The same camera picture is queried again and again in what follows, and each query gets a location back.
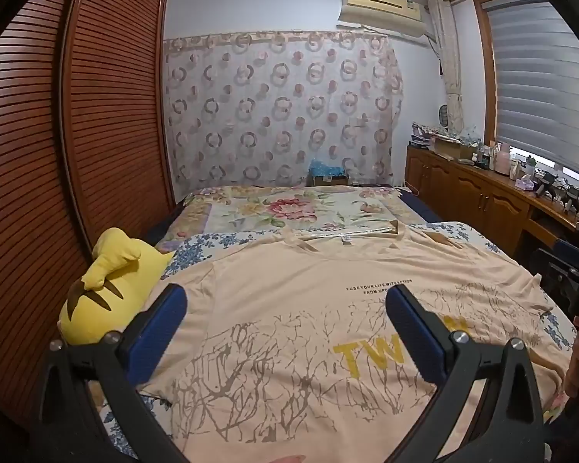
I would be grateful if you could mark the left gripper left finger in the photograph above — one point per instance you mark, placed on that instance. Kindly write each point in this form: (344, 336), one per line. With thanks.
(68, 422)

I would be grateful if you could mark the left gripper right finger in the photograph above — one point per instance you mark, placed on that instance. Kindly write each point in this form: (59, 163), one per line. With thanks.
(507, 425)

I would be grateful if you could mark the blue item on box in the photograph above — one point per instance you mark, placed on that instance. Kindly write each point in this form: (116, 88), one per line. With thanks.
(321, 174)

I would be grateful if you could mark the circle patterned curtain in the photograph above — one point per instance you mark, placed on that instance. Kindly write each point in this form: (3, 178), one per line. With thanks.
(263, 108)

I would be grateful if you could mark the pink bottle on sideboard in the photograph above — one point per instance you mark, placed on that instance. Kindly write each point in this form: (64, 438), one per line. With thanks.
(502, 159)

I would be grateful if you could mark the peach printed t-shirt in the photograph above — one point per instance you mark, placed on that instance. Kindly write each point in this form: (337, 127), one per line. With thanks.
(286, 353)

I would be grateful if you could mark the yellow plush toy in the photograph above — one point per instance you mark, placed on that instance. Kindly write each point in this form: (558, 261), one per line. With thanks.
(113, 290)

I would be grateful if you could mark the wooden sideboard cabinet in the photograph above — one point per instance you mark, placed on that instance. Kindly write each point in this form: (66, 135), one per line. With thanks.
(515, 221)

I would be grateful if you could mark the brown louvered wardrobe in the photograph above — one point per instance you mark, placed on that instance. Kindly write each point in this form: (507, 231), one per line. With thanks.
(82, 149)

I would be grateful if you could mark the grey window blind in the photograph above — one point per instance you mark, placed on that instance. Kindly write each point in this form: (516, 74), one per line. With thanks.
(537, 76)

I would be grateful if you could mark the navy blue bed sheet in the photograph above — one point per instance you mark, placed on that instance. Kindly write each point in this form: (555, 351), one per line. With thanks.
(416, 204)

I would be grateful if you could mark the wall air conditioner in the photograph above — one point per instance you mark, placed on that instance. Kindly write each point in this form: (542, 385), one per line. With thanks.
(404, 16)

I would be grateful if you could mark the pink floral bedspread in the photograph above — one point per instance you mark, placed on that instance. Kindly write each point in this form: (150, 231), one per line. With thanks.
(235, 209)

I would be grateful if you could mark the beige tied drape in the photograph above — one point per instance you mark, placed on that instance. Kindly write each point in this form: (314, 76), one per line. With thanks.
(449, 58)

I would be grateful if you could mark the blue floral white blanket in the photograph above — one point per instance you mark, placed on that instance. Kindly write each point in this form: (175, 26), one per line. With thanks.
(204, 246)

